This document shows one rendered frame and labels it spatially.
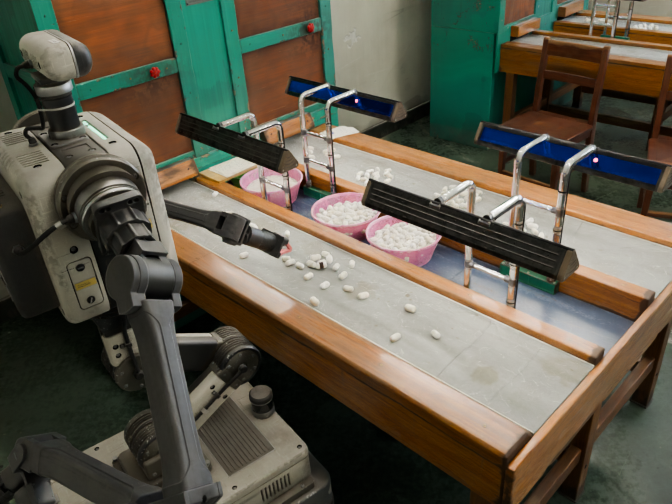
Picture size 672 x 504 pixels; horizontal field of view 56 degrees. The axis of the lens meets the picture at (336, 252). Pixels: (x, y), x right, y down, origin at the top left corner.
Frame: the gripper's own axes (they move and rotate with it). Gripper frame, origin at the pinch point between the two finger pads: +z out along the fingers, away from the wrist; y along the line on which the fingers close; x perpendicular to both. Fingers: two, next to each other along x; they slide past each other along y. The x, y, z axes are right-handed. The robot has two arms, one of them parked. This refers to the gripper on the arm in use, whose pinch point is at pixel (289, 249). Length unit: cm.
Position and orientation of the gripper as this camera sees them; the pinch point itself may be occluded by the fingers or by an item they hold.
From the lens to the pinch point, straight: 195.7
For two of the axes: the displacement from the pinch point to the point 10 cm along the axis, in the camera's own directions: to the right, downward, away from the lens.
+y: -7.0, -3.3, 6.3
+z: 6.0, 2.1, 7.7
